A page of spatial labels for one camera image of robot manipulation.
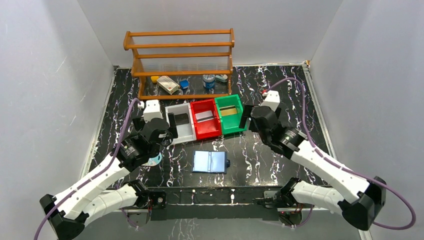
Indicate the blue round tin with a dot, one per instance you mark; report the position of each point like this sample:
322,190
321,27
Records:
208,81

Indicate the grey card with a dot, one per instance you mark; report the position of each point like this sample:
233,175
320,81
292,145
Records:
181,119

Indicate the yellow small object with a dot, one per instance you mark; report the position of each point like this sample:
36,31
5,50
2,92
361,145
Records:
154,78

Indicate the red plastic bin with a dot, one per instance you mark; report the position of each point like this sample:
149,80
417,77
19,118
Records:
208,129

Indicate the green plastic bin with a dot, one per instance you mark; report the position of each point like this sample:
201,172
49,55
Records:
230,124

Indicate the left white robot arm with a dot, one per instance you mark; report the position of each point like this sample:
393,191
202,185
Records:
73,209

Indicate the white card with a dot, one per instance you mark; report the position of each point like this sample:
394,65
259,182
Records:
204,116

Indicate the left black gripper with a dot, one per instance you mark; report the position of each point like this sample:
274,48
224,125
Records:
171,129

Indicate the white red small box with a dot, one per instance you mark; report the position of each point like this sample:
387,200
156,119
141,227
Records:
169,85

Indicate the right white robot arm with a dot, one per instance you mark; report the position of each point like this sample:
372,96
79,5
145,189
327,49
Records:
355,198

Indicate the gold card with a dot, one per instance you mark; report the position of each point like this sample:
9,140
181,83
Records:
228,110

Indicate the wooden shelf rack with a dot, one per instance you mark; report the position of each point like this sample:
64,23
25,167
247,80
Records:
181,53

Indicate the navy blue card holder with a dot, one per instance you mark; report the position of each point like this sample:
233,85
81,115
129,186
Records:
210,162

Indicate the blue small cube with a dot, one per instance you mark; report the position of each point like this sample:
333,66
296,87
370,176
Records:
184,84

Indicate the white plastic bin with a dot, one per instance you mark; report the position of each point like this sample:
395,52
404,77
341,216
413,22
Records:
186,132

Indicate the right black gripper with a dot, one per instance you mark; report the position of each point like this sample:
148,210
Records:
246,113

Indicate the grey tape dispenser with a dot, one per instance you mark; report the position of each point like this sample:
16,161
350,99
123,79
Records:
223,78

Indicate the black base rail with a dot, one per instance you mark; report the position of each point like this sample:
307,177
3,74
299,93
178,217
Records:
242,202

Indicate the blue toothbrush blister pack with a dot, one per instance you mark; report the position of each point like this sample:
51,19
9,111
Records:
154,161

